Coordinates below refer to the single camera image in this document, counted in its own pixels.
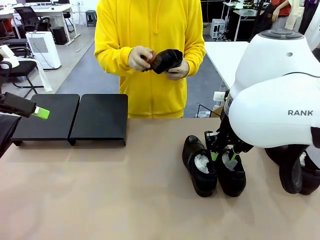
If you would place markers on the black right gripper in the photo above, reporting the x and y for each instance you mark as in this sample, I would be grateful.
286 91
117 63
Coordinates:
226 135

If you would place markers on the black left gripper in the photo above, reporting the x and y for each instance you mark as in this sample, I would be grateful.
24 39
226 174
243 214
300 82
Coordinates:
17 103

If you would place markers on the person's left forearm yellow sleeve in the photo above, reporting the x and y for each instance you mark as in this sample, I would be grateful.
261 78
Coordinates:
196 62

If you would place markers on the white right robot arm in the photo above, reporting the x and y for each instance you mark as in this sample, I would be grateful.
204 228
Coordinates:
270 100

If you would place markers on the person's right forearm yellow sleeve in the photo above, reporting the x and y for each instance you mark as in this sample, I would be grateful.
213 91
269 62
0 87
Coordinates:
110 60

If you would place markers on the black metal shoe stand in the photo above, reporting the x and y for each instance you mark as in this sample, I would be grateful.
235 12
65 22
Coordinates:
100 117
45 125

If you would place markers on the person's left hand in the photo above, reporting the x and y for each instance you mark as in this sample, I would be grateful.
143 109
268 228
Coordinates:
178 73

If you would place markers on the person's right hand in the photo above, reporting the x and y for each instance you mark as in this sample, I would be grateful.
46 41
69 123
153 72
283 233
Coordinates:
136 58

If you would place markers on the white paper shoe stuffing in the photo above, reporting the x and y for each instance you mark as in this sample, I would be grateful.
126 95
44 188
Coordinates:
226 160
203 163

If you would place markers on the brown cardboard box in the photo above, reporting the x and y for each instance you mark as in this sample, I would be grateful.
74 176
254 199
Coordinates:
216 112

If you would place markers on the white hanging cloth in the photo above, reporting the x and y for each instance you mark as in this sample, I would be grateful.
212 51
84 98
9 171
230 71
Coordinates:
43 75

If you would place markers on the black fabric cover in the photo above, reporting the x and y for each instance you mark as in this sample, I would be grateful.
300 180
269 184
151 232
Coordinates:
7 135

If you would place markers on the white air purifier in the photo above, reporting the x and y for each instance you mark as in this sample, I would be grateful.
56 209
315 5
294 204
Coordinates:
43 50

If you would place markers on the black computer tower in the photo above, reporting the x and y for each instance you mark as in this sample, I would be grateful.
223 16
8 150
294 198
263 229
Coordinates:
60 35

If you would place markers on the large white table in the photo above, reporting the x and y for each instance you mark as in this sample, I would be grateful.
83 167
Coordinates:
225 57

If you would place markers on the black mesh office chair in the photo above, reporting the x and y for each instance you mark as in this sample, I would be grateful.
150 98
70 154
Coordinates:
27 15

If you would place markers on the white office desk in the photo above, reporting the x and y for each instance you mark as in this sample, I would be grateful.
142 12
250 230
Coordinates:
50 9

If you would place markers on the grey plastic stool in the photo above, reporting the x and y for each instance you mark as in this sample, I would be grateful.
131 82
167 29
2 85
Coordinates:
91 17

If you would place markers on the white computer case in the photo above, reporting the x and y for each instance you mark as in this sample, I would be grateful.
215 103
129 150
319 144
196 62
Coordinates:
218 27

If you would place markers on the person in yellow hoodie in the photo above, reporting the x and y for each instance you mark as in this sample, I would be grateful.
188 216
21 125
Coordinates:
150 25

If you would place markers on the person in red shirt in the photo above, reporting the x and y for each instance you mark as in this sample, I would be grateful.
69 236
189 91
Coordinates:
282 12

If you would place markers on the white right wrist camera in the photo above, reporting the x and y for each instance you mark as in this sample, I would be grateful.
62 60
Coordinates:
220 96

